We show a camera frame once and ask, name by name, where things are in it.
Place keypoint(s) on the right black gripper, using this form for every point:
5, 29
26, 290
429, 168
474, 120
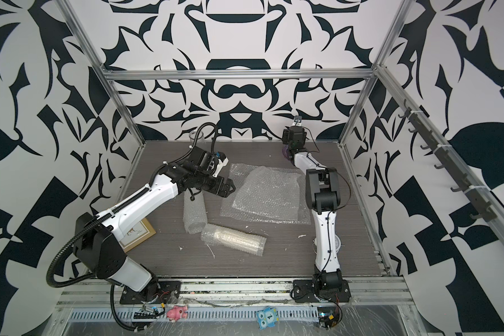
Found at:
286, 135

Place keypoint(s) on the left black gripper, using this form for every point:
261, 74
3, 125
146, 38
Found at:
226, 191

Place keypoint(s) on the purple blue glass vase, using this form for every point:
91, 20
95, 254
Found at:
286, 152

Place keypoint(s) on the bubble-wrapped roll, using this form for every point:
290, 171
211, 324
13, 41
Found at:
194, 213

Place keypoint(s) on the bubble-wrapped cylinder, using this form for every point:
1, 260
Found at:
241, 241

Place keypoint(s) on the bubble wrap around vase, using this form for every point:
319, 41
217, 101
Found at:
238, 173

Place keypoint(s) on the bubble-wrapped purple item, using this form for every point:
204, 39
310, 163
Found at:
270, 193

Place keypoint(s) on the clear glass vase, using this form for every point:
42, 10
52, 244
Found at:
197, 138

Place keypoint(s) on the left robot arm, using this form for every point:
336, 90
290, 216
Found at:
96, 242

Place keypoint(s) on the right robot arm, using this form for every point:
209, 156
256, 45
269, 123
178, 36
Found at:
323, 199

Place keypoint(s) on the white alarm clock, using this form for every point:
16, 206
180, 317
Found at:
338, 244

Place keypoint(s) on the pink toy figure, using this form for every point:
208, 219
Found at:
177, 313

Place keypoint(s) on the blue toy figure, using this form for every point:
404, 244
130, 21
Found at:
267, 318

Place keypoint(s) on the left circuit board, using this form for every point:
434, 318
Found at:
149, 313

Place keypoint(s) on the circuit board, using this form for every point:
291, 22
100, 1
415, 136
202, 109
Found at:
329, 317
149, 313

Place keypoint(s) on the right circuit board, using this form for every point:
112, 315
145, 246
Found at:
329, 317

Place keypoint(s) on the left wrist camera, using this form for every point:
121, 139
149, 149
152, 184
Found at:
222, 162

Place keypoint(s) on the wooden picture frame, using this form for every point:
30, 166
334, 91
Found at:
139, 233

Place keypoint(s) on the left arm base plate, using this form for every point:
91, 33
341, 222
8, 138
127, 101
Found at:
168, 290

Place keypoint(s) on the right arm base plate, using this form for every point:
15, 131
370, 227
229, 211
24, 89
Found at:
307, 291

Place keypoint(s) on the white perforated cable duct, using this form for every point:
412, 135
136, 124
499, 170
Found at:
212, 314

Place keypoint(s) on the black hook rail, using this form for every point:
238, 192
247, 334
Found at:
465, 182

